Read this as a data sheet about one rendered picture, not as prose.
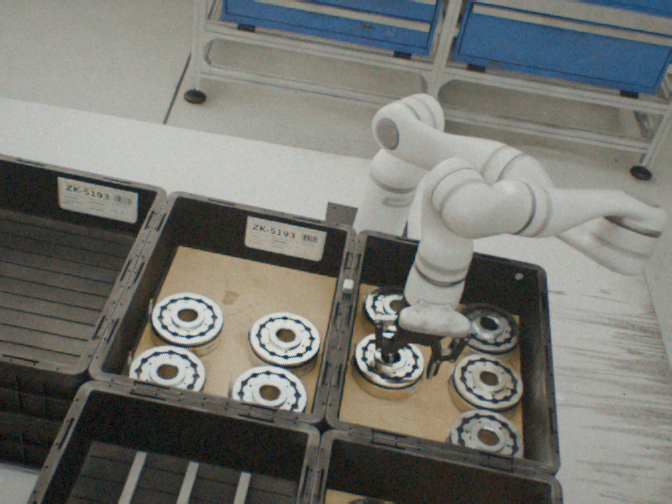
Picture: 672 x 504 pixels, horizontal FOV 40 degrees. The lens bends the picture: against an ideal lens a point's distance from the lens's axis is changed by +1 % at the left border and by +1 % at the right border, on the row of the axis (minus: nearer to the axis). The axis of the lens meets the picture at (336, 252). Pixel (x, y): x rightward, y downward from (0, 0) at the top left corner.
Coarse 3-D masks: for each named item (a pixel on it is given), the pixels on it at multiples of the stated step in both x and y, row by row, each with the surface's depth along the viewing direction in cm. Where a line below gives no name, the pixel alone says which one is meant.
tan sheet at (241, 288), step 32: (192, 256) 148; (224, 256) 149; (192, 288) 143; (224, 288) 144; (256, 288) 145; (288, 288) 146; (320, 288) 147; (224, 320) 139; (256, 320) 140; (320, 320) 142; (224, 352) 134; (320, 352) 137; (224, 384) 129
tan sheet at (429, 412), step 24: (360, 288) 149; (360, 312) 144; (360, 336) 141; (456, 360) 140; (432, 384) 136; (360, 408) 130; (384, 408) 131; (408, 408) 131; (432, 408) 132; (456, 408) 133; (408, 432) 128; (432, 432) 129
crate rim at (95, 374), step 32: (160, 224) 140; (320, 224) 143; (352, 256) 139; (128, 288) 127; (96, 352) 117; (128, 384) 114; (160, 384) 115; (320, 384) 119; (288, 416) 114; (320, 416) 115
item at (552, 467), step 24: (360, 240) 142; (384, 240) 144; (408, 240) 144; (360, 264) 138; (504, 264) 143; (528, 264) 144; (336, 360) 123; (552, 360) 129; (336, 384) 121; (552, 384) 125; (336, 408) 116; (552, 408) 122; (360, 432) 114; (384, 432) 115; (552, 432) 119; (480, 456) 114; (504, 456) 115; (552, 456) 116
